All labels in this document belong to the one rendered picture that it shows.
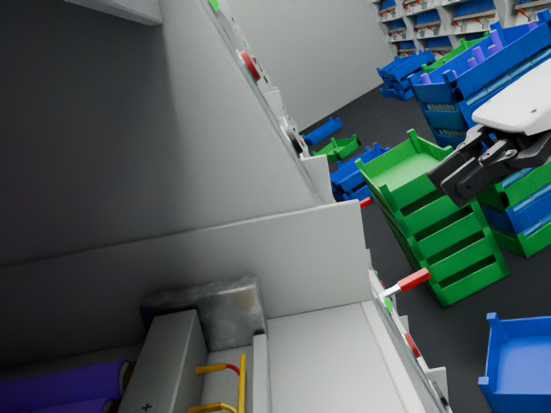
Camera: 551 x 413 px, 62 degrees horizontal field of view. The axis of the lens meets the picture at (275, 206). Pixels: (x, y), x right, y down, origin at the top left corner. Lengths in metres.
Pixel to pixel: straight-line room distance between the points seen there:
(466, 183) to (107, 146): 0.34
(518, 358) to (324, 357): 0.98
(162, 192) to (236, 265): 0.05
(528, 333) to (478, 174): 0.76
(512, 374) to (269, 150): 0.99
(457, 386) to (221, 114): 1.02
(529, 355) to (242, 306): 1.00
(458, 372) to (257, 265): 1.00
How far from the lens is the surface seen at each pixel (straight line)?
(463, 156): 0.51
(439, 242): 1.26
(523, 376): 1.12
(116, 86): 0.20
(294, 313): 0.22
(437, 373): 0.39
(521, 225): 1.38
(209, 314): 0.20
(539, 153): 0.44
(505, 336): 1.19
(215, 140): 0.19
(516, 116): 0.46
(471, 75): 1.23
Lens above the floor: 0.82
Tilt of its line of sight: 17 degrees down
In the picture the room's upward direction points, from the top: 32 degrees counter-clockwise
